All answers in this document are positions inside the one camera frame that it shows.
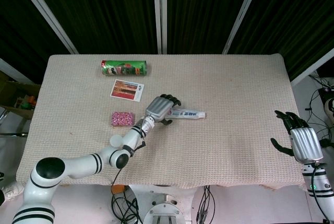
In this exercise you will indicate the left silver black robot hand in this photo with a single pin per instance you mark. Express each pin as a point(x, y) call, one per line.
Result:
point(157, 107)

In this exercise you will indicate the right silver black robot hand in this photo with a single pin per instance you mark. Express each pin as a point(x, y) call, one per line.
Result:
point(305, 143)

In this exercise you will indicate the white toothpaste tube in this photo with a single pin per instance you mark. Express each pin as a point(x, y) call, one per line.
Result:
point(189, 114)

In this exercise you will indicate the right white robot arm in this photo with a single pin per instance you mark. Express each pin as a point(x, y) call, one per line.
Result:
point(319, 182)

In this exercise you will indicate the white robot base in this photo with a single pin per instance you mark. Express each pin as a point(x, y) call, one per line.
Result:
point(164, 203)

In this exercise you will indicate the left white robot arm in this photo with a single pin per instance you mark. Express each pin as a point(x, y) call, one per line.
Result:
point(81, 165)

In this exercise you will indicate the pink patterned card box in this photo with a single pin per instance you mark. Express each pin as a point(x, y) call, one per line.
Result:
point(122, 118)

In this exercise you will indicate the red photo postcard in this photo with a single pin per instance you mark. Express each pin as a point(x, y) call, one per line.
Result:
point(125, 90)

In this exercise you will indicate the small white jar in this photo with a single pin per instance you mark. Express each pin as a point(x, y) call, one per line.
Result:
point(114, 140)

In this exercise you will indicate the beige waffle tablecloth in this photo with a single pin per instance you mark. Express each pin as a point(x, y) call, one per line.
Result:
point(208, 143)

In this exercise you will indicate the orange block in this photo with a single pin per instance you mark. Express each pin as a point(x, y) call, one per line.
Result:
point(117, 188)

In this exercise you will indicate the dark green curtain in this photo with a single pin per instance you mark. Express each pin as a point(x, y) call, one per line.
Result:
point(109, 7)

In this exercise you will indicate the brown cardboard box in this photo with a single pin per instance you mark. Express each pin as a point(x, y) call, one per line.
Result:
point(15, 91)

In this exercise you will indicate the white frame post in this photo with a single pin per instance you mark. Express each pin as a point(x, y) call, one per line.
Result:
point(244, 15)
point(13, 70)
point(45, 12)
point(313, 67)
point(159, 12)

